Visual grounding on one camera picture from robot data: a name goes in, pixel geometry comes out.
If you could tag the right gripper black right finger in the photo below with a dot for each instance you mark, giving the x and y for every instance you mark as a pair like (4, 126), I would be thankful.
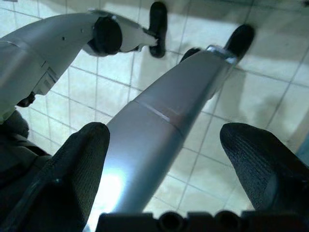
(270, 174)

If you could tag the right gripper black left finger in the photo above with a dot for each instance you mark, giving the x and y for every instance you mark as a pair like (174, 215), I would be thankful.
(67, 183)

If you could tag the silver robot left leg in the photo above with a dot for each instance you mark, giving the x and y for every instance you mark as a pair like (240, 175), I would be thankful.
(48, 48)

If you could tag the black robot right foot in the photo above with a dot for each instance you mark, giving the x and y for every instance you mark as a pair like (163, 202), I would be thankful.
(241, 38)

